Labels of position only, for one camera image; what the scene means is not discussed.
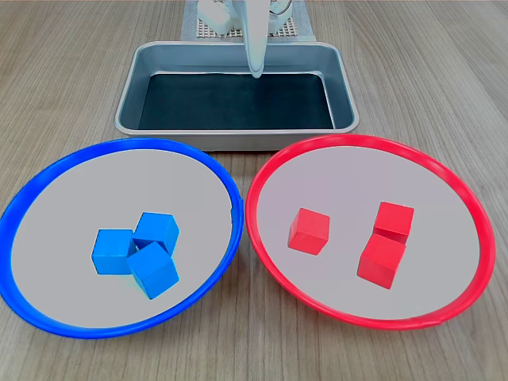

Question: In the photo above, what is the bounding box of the blue cube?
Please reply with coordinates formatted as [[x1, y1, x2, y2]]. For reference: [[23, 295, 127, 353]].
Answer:
[[126, 241, 180, 301], [132, 211, 180, 255], [90, 229, 136, 275]]

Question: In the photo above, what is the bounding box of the black mat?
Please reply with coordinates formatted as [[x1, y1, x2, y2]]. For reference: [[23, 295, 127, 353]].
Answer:
[[137, 72, 336, 131]]

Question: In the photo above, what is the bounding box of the steel tray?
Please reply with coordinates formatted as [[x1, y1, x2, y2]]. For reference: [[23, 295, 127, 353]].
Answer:
[[114, 40, 360, 152]]

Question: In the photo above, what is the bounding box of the red rimmed white plate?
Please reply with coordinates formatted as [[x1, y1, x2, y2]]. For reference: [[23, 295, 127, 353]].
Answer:
[[244, 133, 497, 331]]

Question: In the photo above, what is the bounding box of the red cube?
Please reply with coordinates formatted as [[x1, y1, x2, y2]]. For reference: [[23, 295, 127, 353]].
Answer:
[[356, 233, 407, 291], [287, 207, 331, 256], [372, 201, 415, 245]]

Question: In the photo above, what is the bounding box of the blue rimmed white plate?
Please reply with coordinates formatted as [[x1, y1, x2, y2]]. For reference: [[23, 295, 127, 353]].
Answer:
[[0, 137, 244, 341]]

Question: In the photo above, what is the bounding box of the pale perforated base plate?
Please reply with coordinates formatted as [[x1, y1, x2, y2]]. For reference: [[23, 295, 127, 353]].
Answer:
[[180, 0, 318, 42]]

